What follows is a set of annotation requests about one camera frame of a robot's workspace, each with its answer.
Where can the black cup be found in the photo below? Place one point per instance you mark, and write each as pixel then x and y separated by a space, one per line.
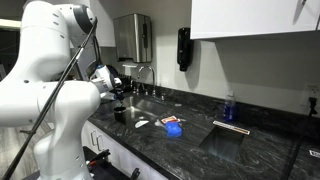
pixel 120 114

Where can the wall power outlet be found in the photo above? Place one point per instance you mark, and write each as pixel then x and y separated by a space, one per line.
pixel 311 89

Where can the steel paper towel dispenser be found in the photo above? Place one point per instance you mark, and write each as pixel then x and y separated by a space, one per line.
pixel 133 38

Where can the white upper cabinet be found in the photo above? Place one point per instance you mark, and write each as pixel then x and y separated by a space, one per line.
pixel 212 19

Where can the black soap dispenser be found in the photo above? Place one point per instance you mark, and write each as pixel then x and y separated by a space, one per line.
pixel 185 48

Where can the blue bottle at backsplash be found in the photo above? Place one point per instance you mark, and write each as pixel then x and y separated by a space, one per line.
pixel 229 107

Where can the stainless steel sink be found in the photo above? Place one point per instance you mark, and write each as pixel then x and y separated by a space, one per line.
pixel 139 111

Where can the blue sponge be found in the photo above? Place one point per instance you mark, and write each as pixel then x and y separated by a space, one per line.
pixel 173 129

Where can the white label strip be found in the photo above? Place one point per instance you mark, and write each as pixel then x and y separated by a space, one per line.
pixel 231 127

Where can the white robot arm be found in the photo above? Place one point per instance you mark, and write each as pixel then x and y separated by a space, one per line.
pixel 51 81

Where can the white lower cabinet doors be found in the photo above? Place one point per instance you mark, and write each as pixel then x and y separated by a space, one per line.
pixel 120 157

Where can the black dish drying rack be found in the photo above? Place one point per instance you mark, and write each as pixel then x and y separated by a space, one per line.
pixel 123 83

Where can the orange snack packet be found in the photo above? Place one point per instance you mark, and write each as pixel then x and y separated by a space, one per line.
pixel 170 119

